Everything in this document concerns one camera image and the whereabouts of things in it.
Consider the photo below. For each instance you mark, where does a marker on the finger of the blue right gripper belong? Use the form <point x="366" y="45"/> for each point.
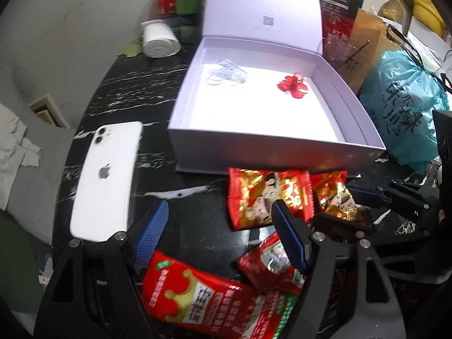
<point x="372" y="199"/>

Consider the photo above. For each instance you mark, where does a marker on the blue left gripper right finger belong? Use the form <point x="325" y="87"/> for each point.
<point x="294" y="234"/>

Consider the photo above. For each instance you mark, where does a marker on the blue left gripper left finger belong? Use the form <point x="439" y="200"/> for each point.
<point x="148" y="232"/>

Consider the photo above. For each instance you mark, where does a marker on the red cartoon snack pack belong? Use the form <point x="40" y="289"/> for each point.
<point x="334" y="198"/>

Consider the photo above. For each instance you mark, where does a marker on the red ketchup packet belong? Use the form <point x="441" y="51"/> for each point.
<point x="268" y="268"/>

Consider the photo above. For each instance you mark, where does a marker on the long red seasoning packet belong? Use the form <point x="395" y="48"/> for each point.
<point x="181" y="295"/>

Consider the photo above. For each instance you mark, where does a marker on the red gold snack pack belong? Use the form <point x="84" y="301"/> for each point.
<point x="251" y="194"/>

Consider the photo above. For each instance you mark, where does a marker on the red keychain ornament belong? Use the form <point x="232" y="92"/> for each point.
<point x="294" y="85"/>

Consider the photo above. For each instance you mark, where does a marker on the clear plastic keychain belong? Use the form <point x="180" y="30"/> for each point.
<point x="226" y="70"/>

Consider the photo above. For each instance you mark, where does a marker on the white smartphone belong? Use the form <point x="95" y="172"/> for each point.
<point x="101" y="204"/>

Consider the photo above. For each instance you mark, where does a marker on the blue plastic bag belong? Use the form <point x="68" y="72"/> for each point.
<point x="400" y="96"/>

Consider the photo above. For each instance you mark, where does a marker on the grey chair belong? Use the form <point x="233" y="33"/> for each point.
<point x="33" y="199"/>

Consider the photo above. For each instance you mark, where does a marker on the white open gift box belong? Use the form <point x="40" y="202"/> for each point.
<point x="254" y="125"/>

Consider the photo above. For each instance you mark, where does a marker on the clear drinking glass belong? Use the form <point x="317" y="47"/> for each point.
<point x="338" y="53"/>

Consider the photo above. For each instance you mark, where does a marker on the white cloth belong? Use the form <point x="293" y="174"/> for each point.
<point x="16" y="151"/>

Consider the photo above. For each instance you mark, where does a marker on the brown paper bag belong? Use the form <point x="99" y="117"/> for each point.
<point x="368" y="41"/>

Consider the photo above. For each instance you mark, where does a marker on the woven straw hat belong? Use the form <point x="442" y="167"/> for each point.
<point x="392" y="10"/>

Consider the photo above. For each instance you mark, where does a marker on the black red tea pouch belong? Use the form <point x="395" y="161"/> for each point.
<point x="338" y="17"/>

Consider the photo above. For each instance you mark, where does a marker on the white plastic bottle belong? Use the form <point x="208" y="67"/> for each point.
<point x="158" y="40"/>

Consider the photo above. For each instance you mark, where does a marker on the green label jar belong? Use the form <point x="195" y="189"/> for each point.
<point x="188" y="7"/>

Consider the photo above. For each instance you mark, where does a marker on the red label jar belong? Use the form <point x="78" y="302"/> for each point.
<point x="167" y="1"/>

